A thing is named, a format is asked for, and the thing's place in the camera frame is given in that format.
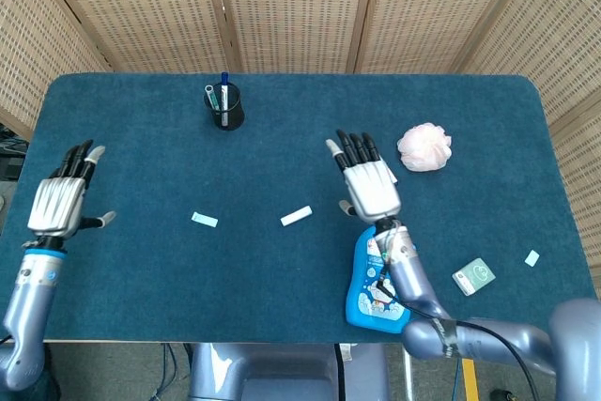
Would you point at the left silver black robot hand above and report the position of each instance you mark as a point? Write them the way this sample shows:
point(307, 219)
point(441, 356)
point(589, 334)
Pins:
point(56, 204)

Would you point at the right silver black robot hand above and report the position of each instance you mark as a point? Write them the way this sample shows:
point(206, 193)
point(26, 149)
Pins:
point(373, 189)

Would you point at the small light blue piece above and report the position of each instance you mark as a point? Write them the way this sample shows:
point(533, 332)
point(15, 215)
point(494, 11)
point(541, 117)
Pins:
point(205, 219)
point(296, 216)

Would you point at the right lavender robot arm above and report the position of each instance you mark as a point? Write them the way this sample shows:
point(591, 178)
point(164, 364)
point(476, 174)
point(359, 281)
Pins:
point(413, 279)

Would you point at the left lavender robot arm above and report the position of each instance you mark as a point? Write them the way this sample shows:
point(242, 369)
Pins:
point(28, 297)

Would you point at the pink mesh bath loofah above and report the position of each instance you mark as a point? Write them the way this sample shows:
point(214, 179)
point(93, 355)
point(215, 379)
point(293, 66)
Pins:
point(425, 147)

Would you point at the blue cartoon detergent bottle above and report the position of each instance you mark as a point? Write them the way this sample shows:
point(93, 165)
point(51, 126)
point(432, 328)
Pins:
point(364, 288)

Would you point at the blue carpet table cover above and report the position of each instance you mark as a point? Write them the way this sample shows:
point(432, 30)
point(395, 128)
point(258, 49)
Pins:
point(141, 279)

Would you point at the green white card box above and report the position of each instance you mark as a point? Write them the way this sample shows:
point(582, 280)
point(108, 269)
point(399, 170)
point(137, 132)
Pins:
point(474, 275)

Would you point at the black mesh pen holder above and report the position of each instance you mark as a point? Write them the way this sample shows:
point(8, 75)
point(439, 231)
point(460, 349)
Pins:
point(235, 114)

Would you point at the small white paper piece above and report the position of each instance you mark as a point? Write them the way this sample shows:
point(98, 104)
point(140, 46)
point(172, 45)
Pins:
point(532, 257)

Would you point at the blue capped whiteboard marker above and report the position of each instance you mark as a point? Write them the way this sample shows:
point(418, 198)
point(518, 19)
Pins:
point(224, 79)

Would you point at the green whiteboard marker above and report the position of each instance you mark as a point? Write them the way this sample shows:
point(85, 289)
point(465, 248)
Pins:
point(210, 92)

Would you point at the woven bamboo folding screen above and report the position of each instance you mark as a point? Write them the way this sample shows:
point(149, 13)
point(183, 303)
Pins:
point(300, 6)

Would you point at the lavender robot torso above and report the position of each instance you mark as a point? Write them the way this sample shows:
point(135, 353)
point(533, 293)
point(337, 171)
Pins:
point(282, 373)

